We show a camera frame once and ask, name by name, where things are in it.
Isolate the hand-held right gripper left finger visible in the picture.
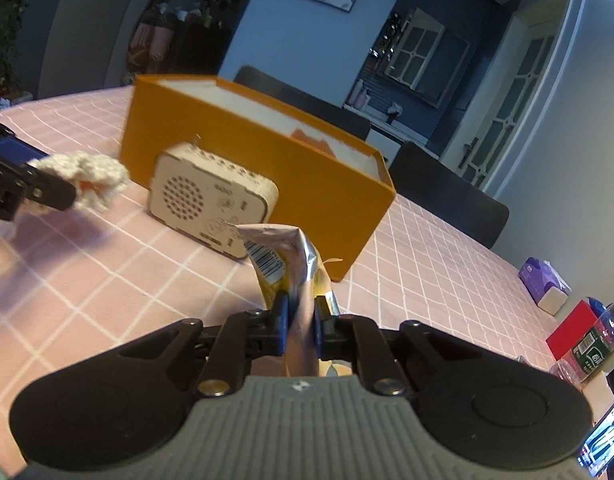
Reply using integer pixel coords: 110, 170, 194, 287
118, 292, 291, 398

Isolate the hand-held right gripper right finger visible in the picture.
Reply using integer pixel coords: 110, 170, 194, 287
313, 296, 480, 396

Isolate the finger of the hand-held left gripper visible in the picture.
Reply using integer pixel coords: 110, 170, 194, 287
0, 149, 78, 212
0, 117, 50, 162

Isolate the fuzzy knitted cloth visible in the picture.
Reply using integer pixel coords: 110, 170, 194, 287
28, 151, 131, 213

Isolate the foil snack packet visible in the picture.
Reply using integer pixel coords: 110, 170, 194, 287
235, 223, 340, 378

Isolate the orange cardboard box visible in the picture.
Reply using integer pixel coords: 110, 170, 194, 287
120, 74, 397, 283

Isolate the pink checked tablecloth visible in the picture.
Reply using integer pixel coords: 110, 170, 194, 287
0, 85, 614, 480

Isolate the wooden radio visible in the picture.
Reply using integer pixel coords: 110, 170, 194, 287
148, 141, 280, 260

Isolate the black dining chair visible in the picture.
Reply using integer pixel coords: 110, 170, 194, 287
233, 65, 372, 142
388, 141, 510, 251

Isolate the white counter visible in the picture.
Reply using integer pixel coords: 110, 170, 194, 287
343, 102, 438, 162

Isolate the dark cabinet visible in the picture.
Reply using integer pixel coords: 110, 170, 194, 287
163, 9, 234, 80

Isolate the purple tissue pack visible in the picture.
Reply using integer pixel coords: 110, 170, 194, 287
517, 257, 572, 317

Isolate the red box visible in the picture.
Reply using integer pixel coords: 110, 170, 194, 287
545, 300, 600, 361

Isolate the clear plastic water bottle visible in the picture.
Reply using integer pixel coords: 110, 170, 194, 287
557, 297, 614, 387

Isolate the white framed window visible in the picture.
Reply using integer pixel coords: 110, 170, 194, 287
384, 7, 470, 109

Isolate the white glass-panel door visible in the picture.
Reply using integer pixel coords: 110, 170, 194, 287
439, 0, 578, 192

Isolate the lit screen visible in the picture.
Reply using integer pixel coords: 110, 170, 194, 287
577, 389, 614, 478

